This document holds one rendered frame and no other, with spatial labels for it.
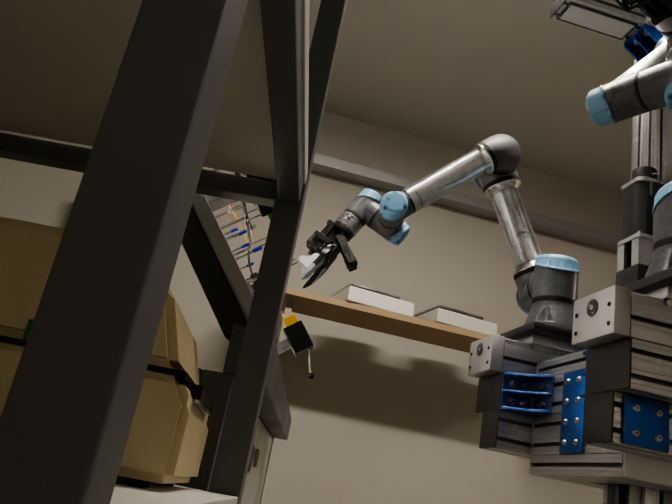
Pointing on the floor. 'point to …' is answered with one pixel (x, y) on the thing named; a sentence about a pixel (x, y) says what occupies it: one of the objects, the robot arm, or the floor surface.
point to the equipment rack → (149, 211)
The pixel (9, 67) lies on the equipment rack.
